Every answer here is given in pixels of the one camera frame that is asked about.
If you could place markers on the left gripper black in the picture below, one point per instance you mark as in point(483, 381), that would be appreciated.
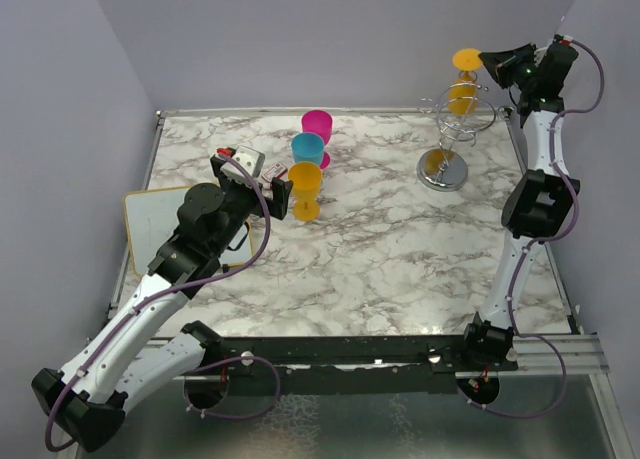
point(277, 205)

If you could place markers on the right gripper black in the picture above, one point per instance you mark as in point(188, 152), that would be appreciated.
point(501, 64)

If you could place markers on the yellow wine glass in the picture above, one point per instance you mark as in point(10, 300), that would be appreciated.
point(462, 95)
point(307, 181)

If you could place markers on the yellow wine glass front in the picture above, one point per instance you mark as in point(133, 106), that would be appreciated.
point(307, 181)

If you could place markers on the blue wine glass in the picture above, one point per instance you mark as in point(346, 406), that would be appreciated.
point(308, 147)

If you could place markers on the pink wine glass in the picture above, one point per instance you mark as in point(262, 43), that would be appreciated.
point(321, 123)

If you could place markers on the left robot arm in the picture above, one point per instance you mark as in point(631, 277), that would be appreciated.
point(89, 397)

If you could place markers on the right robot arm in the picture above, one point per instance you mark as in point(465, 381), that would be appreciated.
point(538, 206)

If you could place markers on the chrome wine glass rack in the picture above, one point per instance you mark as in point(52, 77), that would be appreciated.
point(442, 168)

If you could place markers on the small yellow-framed whiteboard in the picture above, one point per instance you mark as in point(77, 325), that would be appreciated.
point(151, 217)

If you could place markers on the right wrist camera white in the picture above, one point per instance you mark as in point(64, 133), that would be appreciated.
point(561, 39)

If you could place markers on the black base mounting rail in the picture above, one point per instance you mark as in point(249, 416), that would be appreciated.
point(342, 365)

